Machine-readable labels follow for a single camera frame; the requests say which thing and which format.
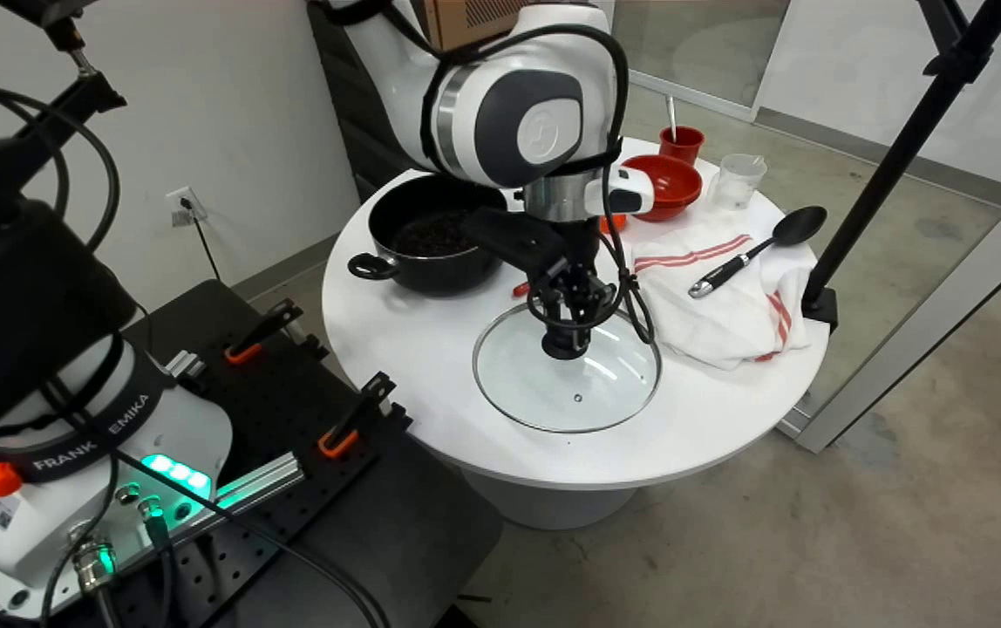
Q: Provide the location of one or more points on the glass pot lid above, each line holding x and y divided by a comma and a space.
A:
601, 389

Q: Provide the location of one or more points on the clear plastic cup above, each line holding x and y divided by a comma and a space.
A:
737, 178

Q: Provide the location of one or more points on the white round table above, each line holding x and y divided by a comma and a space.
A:
549, 480

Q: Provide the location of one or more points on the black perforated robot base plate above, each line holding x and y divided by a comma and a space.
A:
290, 538

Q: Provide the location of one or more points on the black tripod stand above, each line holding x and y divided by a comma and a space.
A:
965, 47

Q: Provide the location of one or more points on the white franka robot arm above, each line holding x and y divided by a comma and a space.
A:
92, 434

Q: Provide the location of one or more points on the cardboard box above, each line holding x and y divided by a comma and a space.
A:
465, 23

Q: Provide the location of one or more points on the left black orange clamp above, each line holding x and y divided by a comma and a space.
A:
243, 349

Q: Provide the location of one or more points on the black storage cabinet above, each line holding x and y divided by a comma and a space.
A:
371, 145

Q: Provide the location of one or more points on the red bowl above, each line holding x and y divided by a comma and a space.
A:
673, 187

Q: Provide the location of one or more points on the right black orange clamp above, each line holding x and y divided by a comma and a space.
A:
335, 439

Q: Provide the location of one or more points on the black cooking pot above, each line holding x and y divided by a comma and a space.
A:
420, 243

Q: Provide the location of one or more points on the black orange clamp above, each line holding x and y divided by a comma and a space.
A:
243, 349
335, 439

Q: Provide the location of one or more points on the white red striped towel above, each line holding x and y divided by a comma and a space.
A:
750, 317

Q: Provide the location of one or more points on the wall power outlet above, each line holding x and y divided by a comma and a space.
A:
185, 206

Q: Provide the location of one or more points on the black serving spoon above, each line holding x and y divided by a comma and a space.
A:
798, 228

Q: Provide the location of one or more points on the red mug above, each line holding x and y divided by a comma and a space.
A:
679, 141

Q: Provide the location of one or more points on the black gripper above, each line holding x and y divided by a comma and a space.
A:
558, 264

